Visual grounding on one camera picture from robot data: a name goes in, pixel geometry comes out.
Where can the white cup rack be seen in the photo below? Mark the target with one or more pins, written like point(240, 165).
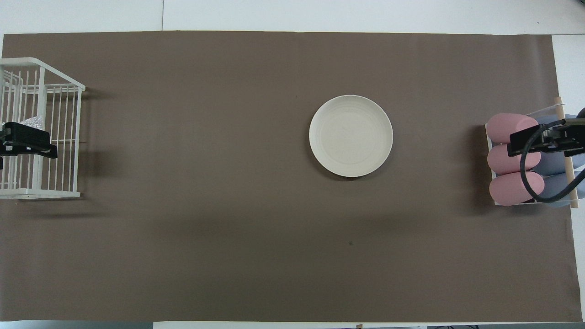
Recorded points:
point(568, 164)

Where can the cream round plate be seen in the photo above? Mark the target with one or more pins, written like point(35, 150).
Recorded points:
point(351, 135)

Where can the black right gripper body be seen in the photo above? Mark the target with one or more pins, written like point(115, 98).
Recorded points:
point(516, 139)

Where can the pink cup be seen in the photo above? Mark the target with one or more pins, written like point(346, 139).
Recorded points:
point(502, 160)
point(502, 128)
point(507, 188)

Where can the brown table mat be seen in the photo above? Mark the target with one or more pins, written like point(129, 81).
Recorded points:
point(228, 228)

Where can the blue cup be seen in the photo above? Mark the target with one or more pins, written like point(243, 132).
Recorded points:
point(555, 185)
point(550, 119)
point(555, 162)

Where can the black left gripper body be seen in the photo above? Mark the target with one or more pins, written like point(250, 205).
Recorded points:
point(25, 133)

